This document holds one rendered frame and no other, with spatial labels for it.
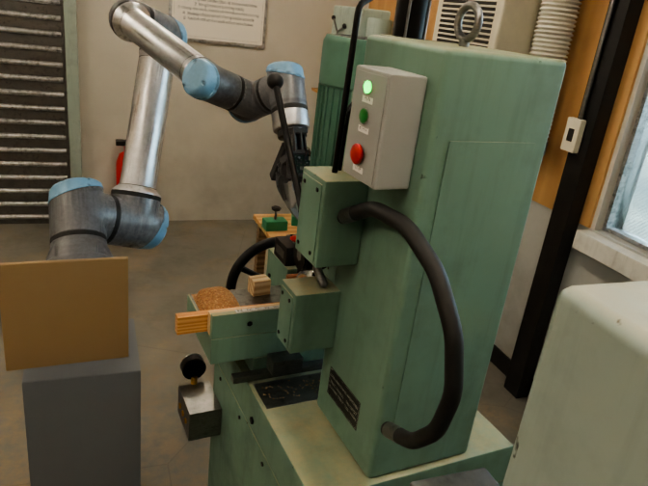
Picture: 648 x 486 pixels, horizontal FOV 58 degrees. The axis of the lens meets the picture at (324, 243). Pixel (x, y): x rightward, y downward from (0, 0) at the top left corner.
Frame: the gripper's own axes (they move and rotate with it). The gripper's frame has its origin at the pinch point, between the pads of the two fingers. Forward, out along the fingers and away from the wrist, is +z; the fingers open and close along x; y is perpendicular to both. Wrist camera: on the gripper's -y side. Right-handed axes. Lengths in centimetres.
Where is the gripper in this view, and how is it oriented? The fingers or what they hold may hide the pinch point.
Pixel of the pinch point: (297, 214)
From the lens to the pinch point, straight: 142.9
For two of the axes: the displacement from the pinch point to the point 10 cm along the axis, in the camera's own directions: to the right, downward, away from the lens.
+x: 9.0, -0.6, 4.4
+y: 4.3, -1.3, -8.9
